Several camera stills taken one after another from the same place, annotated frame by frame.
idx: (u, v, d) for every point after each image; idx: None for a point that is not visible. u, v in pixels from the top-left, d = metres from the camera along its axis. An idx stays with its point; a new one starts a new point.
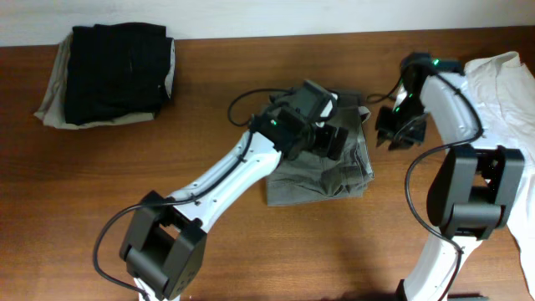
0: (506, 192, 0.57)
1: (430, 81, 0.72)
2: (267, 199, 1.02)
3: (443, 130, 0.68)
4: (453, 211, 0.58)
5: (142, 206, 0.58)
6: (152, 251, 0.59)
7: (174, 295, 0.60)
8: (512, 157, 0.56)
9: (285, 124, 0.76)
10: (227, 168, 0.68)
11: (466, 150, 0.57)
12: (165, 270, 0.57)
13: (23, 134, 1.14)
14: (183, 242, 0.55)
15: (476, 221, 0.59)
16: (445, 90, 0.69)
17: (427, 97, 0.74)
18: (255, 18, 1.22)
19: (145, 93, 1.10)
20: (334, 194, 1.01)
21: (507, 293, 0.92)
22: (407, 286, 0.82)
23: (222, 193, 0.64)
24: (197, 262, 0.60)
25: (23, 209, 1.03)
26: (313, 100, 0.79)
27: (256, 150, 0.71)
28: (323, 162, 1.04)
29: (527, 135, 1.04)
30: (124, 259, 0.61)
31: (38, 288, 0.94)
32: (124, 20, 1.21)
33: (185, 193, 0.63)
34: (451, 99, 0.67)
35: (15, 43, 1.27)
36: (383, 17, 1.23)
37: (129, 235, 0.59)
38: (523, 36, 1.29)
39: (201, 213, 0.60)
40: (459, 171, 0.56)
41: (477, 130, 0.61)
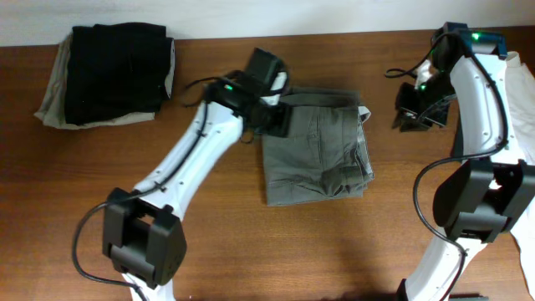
0: (518, 204, 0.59)
1: (464, 63, 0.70)
2: (268, 199, 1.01)
3: (466, 119, 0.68)
4: (460, 216, 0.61)
5: (109, 205, 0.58)
6: (135, 243, 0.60)
7: (165, 281, 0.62)
8: (532, 174, 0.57)
9: (243, 89, 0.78)
10: (191, 145, 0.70)
11: (481, 164, 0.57)
12: (148, 260, 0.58)
13: (23, 134, 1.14)
14: (156, 232, 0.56)
15: (481, 226, 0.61)
16: (477, 79, 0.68)
17: (455, 78, 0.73)
18: (255, 19, 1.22)
19: (145, 93, 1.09)
20: (334, 194, 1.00)
21: (506, 293, 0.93)
22: (408, 286, 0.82)
23: (187, 173, 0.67)
24: (179, 247, 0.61)
25: (22, 209, 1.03)
26: (265, 68, 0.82)
27: (215, 122, 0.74)
28: (323, 161, 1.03)
29: (527, 135, 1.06)
30: (109, 257, 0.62)
31: (38, 288, 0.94)
32: (124, 20, 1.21)
33: (149, 182, 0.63)
34: (482, 93, 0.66)
35: (13, 43, 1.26)
36: (383, 17, 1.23)
37: (105, 235, 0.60)
38: (521, 37, 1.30)
39: (169, 198, 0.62)
40: (471, 185, 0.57)
41: (501, 140, 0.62)
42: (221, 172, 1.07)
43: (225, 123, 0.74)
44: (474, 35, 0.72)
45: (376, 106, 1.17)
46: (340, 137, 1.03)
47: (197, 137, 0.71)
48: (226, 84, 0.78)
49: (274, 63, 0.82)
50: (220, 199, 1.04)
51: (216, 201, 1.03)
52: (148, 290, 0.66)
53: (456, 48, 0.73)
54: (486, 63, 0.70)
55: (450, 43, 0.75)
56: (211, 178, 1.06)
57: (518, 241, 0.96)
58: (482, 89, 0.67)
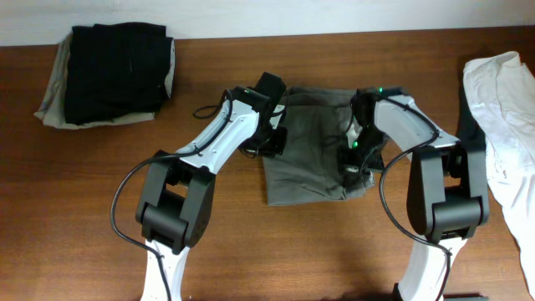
0: (477, 183, 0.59)
1: (379, 106, 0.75)
2: (268, 199, 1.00)
3: (405, 145, 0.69)
4: (435, 216, 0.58)
5: (151, 162, 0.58)
6: (167, 206, 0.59)
7: (194, 244, 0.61)
8: (473, 150, 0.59)
9: (257, 94, 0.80)
10: (218, 128, 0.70)
11: (426, 152, 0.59)
12: (183, 217, 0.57)
13: (23, 134, 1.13)
14: (196, 186, 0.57)
15: (456, 222, 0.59)
16: (394, 109, 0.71)
17: (382, 122, 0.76)
18: (255, 18, 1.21)
19: (145, 93, 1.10)
20: (334, 196, 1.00)
21: (506, 293, 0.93)
22: (402, 290, 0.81)
23: (220, 146, 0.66)
24: (206, 211, 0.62)
25: (22, 209, 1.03)
26: (275, 88, 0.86)
27: (239, 112, 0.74)
28: (323, 163, 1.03)
29: (527, 135, 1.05)
30: (140, 221, 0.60)
31: (38, 288, 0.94)
32: (124, 20, 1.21)
33: (188, 147, 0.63)
34: (404, 116, 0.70)
35: (14, 43, 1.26)
36: (383, 17, 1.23)
37: (143, 195, 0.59)
38: (522, 36, 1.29)
39: (206, 161, 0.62)
40: (426, 174, 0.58)
41: (433, 133, 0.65)
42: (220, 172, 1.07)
43: (248, 114, 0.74)
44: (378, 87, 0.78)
45: None
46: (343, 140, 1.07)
47: (224, 122, 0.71)
48: (243, 89, 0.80)
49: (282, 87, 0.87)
50: (220, 199, 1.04)
51: (216, 201, 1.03)
52: (170, 261, 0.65)
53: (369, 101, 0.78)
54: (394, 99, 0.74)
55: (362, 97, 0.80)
56: None
57: (518, 240, 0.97)
58: (401, 113, 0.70)
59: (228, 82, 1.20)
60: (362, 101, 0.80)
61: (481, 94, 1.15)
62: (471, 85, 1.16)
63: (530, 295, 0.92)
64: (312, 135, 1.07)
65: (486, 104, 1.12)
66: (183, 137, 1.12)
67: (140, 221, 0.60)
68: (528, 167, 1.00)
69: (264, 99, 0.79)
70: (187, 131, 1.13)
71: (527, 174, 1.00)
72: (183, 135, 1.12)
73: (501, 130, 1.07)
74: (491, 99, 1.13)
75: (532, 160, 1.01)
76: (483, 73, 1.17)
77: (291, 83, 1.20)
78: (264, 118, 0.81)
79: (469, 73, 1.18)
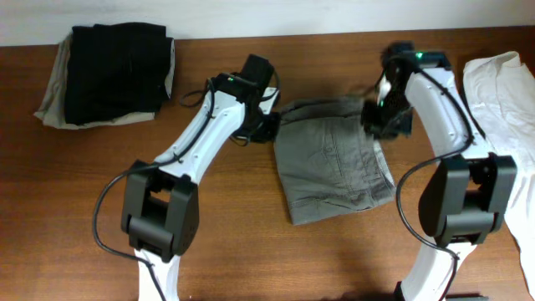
0: (500, 198, 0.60)
1: (415, 79, 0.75)
2: (293, 218, 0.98)
3: (433, 130, 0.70)
4: (447, 221, 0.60)
5: (131, 174, 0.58)
6: (152, 218, 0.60)
7: (182, 252, 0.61)
8: (503, 166, 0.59)
9: (243, 81, 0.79)
10: (201, 126, 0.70)
11: (456, 162, 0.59)
12: (169, 228, 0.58)
13: (23, 134, 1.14)
14: (178, 196, 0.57)
15: (468, 228, 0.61)
16: (431, 90, 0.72)
17: (413, 95, 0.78)
18: (255, 18, 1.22)
19: (146, 93, 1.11)
20: (360, 208, 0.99)
21: (507, 293, 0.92)
22: (405, 288, 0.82)
23: (201, 149, 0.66)
24: (194, 219, 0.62)
25: (22, 208, 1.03)
26: (258, 69, 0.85)
27: (221, 107, 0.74)
28: (344, 176, 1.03)
29: (527, 135, 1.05)
30: (126, 231, 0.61)
31: (37, 288, 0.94)
32: (124, 20, 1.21)
33: (167, 155, 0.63)
34: (438, 100, 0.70)
35: (15, 43, 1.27)
36: (382, 17, 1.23)
37: (126, 207, 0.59)
38: (522, 36, 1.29)
39: (187, 169, 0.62)
40: (450, 185, 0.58)
41: (467, 138, 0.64)
42: (220, 172, 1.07)
43: (231, 108, 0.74)
44: (418, 54, 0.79)
45: None
46: (358, 145, 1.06)
47: (206, 119, 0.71)
48: (228, 77, 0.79)
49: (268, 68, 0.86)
50: (220, 199, 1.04)
51: (216, 201, 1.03)
52: (160, 269, 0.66)
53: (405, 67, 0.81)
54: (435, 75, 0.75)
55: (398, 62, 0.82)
56: (212, 179, 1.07)
57: (518, 241, 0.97)
58: (437, 96, 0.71)
59: None
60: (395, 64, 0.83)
61: (481, 94, 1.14)
62: (471, 85, 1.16)
63: (531, 296, 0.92)
64: (327, 146, 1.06)
65: (486, 104, 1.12)
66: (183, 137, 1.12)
67: (126, 232, 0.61)
68: (527, 168, 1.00)
69: (250, 86, 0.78)
70: None
71: (527, 174, 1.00)
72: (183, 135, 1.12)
73: (501, 130, 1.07)
74: (491, 99, 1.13)
75: (532, 160, 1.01)
76: (483, 73, 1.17)
77: (290, 83, 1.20)
78: (252, 107, 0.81)
79: (468, 73, 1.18)
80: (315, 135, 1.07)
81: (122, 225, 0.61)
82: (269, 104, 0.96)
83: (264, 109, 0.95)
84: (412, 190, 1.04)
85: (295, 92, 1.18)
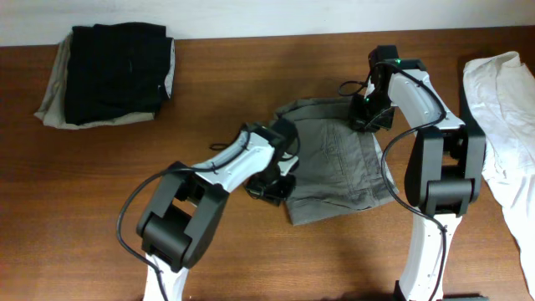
0: (474, 165, 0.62)
1: (395, 79, 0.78)
2: (292, 218, 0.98)
3: (412, 119, 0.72)
4: (429, 190, 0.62)
5: (166, 173, 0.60)
6: (171, 222, 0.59)
7: (191, 266, 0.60)
8: (474, 134, 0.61)
9: (273, 131, 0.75)
10: (235, 155, 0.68)
11: (430, 132, 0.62)
12: (187, 235, 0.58)
13: (24, 135, 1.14)
14: (208, 203, 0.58)
15: (448, 196, 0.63)
16: (409, 84, 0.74)
17: (394, 94, 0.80)
18: (255, 17, 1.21)
19: (145, 93, 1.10)
20: (360, 208, 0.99)
21: (507, 293, 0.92)
22: (402, 285, 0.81)
23: (236, 167, 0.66)
24: (211, 233, 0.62)
25: (22, 209, 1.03)
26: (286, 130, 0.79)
27: (257, 143, 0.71)
28: (346, 176, 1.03)
29: (527, 135, 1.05)
30: (140, 233, 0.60)
31: (38, 288, 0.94)
32: (124, 19, 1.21)
33: (205, 164, 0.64)
34: (415, 91, 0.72)
35: (15, 43, 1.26)
36: (383, 17, 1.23)
37: (150, 205, 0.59)
38: (522, 36, 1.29)
39: (221, 180, 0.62)
40: (429, 152, 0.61)
41: (441, 114, 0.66)
42: None
43: (265, 145, 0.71)
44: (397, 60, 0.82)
45: None
46: (359, 145, 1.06)
47: (240, 149, 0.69)
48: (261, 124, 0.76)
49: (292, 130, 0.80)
50: None
51: None
52: (168, 277, 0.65)
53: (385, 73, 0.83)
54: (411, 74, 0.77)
55: (380, 68, 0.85)
56: None
57: (518, 241, 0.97)
58: (414, 88, 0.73)
59: (229, 82, 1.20)
60: (379, 71, 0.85)
61: (481, 94, 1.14)
62: (471, 85, 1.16)
63: (530, 296, 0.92)
64: (328, 145, 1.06)
65: (486, 105, 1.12)
66: (183, 136, 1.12)
67: (140, 233, 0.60)
68: (527, 168, 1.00)
69: (279, 138, 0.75)
70: (187, 131, 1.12)
71: (527, 174, 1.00)
72: (183, 135, 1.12)
73: (501, 130, 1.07)
74: (491, 99, 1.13)
75: (532, 160, 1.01)
76: (483, 73, 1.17)
77: (291, 83, 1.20)
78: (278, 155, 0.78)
79: (469, 73, 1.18)
80: (318, 135, 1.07)
81: (137, 226, 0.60)
82: (287, 166, 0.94)
83: (282, 170, 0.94)
84: None
85: (295, 93, 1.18)
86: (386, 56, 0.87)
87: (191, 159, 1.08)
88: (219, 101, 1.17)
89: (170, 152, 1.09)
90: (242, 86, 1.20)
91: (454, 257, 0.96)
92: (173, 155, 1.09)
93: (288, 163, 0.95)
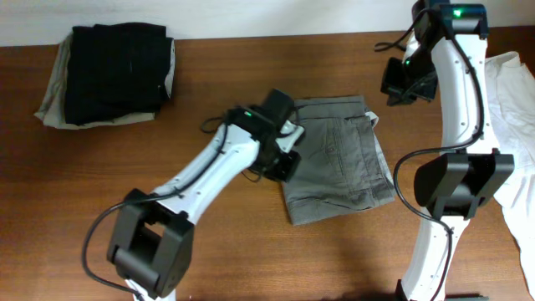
0: (491, 189, 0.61)
1: (444, 47, 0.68)
2: (292, 219, 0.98)
3: (447, 109, 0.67)
4: (438, 198, 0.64)
5: (124, 206, 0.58)
6: (140, 252, 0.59)
7: (165, 293, 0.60)
8: (501, 162, 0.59)
9: (261, 117, 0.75)
10: (209, 161, 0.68)
11: (456, 156, 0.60)
12: (155, 266, 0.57)
13: (24, 135, 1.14)
14: (171, 237, 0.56)
15: (456, 202, 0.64)
16: (457, 64, 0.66)
17: (436, 61, 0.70)
18: (255, 17, 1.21)
19: (145, 93, 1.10)
20: (360, 208, 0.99)
21: (506, 293, 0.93)
22: (405, 283, 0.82)
23: (206, 183, 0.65)
24: (185, 257, 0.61)
25: (22, 209, 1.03)
26: (282, 107, 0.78)
27: (234, 141, 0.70)
28: (345, 176, 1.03)
29: (527, 135, 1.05)
30: (112, 262, 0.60)
31: (38, 288, 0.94)
32: (124, 20, 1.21)
33: (167, 187, 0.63)
34: (460, 79, 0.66)
35: (14, 43, 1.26)
36: (383, 17, 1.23)
37: (116, 237, 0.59)
38: (522, 35, 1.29)
39: (186, 205, 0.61)
40: (449, 176, 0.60)
41: (477, 131, 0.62)
42: None
43: (246, 143, 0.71)
44: (456, 11, 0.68)
45: (377, 106, 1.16)
46: (358, 145, 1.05)
47: (216, 153, 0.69)
48: (244, 111, 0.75)
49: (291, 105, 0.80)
50: (221, 200, 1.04)
51: (216, 201, 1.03)
52: (150, 298, 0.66)
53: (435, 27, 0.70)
54: (465, 43, 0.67)
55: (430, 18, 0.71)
56: None
57: (518, 241, 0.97)
58: (461, 75, 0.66)
59: (229, 82, 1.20)
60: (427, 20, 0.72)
61: None
62: None
63: (530, 296, 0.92)
64: (328, 146, 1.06)
65: (486, 105, 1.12)
66: (183, 136, 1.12)
67: (112, 262, 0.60)
68: (527, 167, 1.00)
69: (266, 124, 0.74)
70: (187, 131, 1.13)
71: (527, 174, 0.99)
72: (183, 135, 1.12)
73: (500, 130, 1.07)
74: (492, 99, 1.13)
75: (532, 160, 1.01)
76: None
77: (291, 83, 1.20)
78: (267, 145, 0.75)
79: None
80: (317, 135, 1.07)
81: (108, 254, 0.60)
82: (289, 140, 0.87)
83: (282, 147, 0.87)
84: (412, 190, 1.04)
85: (295, 93, 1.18)
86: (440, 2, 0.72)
87: (191, 159, 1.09)
88: (219, 101, 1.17)
89: (170, 152, 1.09)
90: (242, 86, 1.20)
91: (454, 257, 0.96)
92: (173, 155, 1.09)
93: (292, 137, 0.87)
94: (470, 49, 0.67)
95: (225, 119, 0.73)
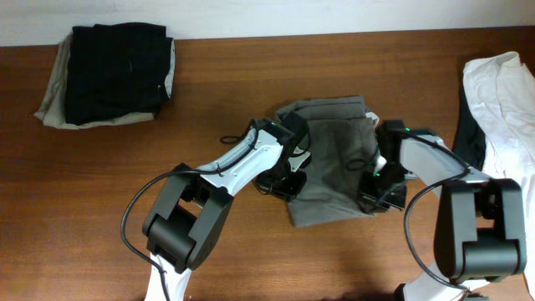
0: (516, 226, 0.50)
1: (406, 144, 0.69)
2: (295, 221, 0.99)
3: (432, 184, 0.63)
4: (465, 260, 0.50)
5: (171, 176, 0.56)
6: (176, 224, 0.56)
7: (196, 267, 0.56)
8: (508, 188, 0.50)
9: (283, 128, 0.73)
10: (240, 155, 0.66)
11: (461, 186, 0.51)
12: (191, 237, 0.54)
13: (24, 135, 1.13)
14: (212, 207, 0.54)
15: (485, 268, 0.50)
16: (422, 146, 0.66)
17: (410, 163, 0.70)
18: (255, 17, 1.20)
19: (145, 92, 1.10)
20: (362, 212, 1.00)
21: (506, 293, 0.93)
22: (409, 295, 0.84)
23: (242, 169, 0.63)
24: (216, 236, 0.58)
25: (22, 209, 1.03)
26: (298, 122, 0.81)
27: (264, 141, 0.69)
28: (346, 180, 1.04)
29: (527, 135, 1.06)
30: (146, 233, 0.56)
31: (38, 288, 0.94)
32: (124, 19, 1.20)
33: (210, 165, 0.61)
34: (430, 151, 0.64)
35: (13, 43, 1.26)
36: (384, 17, 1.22)
37: (155, 205, 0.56)
38: (522, 36, 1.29)
39: (226, 182, 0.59)
40: (460, 209, 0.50)
41: (463, 169, 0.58)
42: None
43: (273, 145, 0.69)
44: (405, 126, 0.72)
45: (377, 106, 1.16)
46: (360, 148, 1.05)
47: (248, 149, 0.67)
48: (270, 120, 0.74)
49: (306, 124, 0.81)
50: None
51: None
52: (171, 278, 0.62)
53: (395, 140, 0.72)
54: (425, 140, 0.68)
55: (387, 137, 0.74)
56: None
57: None
58: (429, 150, 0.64)
59: (230, 83, 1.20)
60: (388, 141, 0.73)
61: (481, 94, 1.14)
62: (471, 85, 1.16)
63: (530, 296, 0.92)
64: (329, 151, 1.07)
65: (486, 105, 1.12)
66: (183, 136, 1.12)
67: (146, 233, 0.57)
68: (527, 168, 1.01)
69: (289, 134, 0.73)
70: (186, 132, 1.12)
71: (527, 174, 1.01)
72: (183, 135, 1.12)
73: (500, 130, 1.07)
74: (491, 99, 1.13)
75: (532, 160, 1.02)
76: (482, 73, 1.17)
77: (291, 83, 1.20)
78: (286, 152, 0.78)
79: (468, 73, 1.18)
80: (318, 139, 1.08)
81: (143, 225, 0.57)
82: (298, 161, 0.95)
83: (292, 166, 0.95)
84: (412, 190, 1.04)
85: (295, 93, 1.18)
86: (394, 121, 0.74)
87: (191, 159, 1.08)
88: (219, 102, 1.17)
89: (170, 153, 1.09)
90: (243, 86, 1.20)
91: None
92: (173, 155, 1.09)
93: (300, 158, 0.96)
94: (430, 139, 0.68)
95: (255, 123, 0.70)
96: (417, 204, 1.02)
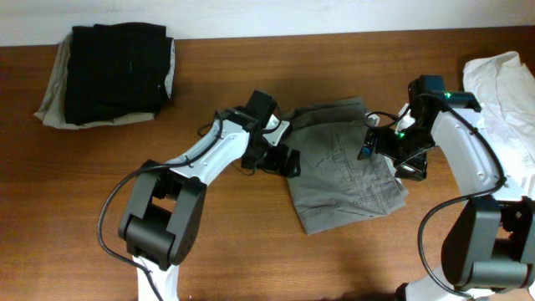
0: None
1: (442, 119, 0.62)
2: (307, 228, 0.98)
3: (461, 175, 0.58)
4: (472, 271, 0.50)
5: (139, 173, 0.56)
6: (153, 222, 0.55)
7: (180, 260, 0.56)
8: None
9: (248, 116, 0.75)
10: (208, 145, 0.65)
11: (485, 202, 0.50)
12: (170, 232, 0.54)
13: (24, 135, 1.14)
14: (186, 198, 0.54)
15: (492, 281, 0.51)
16: (460, 129, 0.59)
17: (440, 136, 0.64)
18: (254, 17, 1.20)
19: (145, 92, 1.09)
20: (373, 215, 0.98)
21: (507, 293, 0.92)
22: (410, 296, 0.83)
23: (213, 158, 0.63)
24: (195, 228, 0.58)
25: (21, 209, 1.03)
26: (266, 104, 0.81)
27: (230, 130, 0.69)
28: (354, 181, 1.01)
29: (527, 135, 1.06)
30: (123, 236, 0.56)
31: (37, 288, 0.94)
32: (124, 19, 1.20)
33: (178, 158, 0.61)
34: (468, 142, 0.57)
35: (13, 43, 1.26)
36: (384, 17, 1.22)
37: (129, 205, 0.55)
38: (522, 36, 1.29)
39: (197, 172, 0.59)
40: (481, 227, 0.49)
41: (499, 178, 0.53)
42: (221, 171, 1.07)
43: (240, 133, 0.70)
44: (446, 94, 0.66)
45: (377, 106, 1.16)
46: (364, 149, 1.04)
47: (215, 139, 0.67)
48: (233, 111, 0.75)
49: (271, 104, 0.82)
50: (220, 199, 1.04)
51: (216, 201, 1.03)
52: (158, 276, 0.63)
53: (432, 109, 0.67)
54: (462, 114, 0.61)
55: (425, 103, 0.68)
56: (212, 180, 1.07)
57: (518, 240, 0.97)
58: (466, 136, 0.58)
59: (229, 83, 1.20)
60: (423, 104, 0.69)
61: (481, 94, 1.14)
62: (471, 85, 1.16)
63: (531, 296, 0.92)
64: (334, 153, 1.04)
65: (486, 105, 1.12)
66: (182, 136, 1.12)
67: (123, 237, 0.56)
68: (528, 167, 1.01)
69: (254, 121, 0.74)
70: (186, 132, 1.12)
71: (527, 174, 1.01)
72: (182, 135, 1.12)
73: (501, 130, 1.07)
74: (491, 99, 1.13)
75: (532, 160, 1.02)
76: (483, 73, 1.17)
77: (291, 83, 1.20)
78: (254, 140, 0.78)
79: (469, 73, 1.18)
80: (321, 142, 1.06)
81: (119, 229, 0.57)
82: (277, 135, 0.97)
83: (272, 141, 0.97)
84: (412, 190, 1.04)
85: (295, 93, 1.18)
86: (431, 89, 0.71)
87: None
88: (219, 101, 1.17)
89: (170, 152, 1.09)
90: (242, 86, 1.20)
91: None
92: (173, 155, 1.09)
93: (278, 131, 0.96)
94: (471, 119, 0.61)
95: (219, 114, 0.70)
96: (417, 204, 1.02)
